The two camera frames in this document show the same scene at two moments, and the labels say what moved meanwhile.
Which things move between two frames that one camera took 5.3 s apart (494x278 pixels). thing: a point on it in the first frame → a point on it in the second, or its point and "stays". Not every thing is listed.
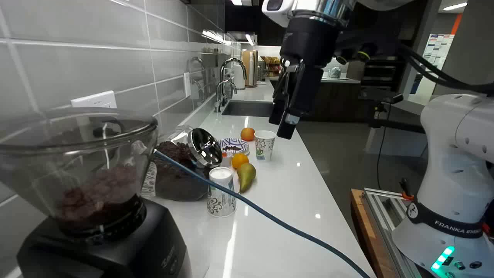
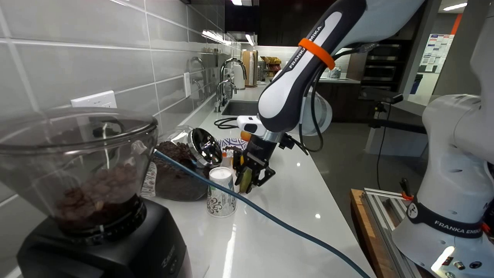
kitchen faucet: (225, 87) stays
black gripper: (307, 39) → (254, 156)
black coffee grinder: (89, 169) stays
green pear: (245, 177) stays
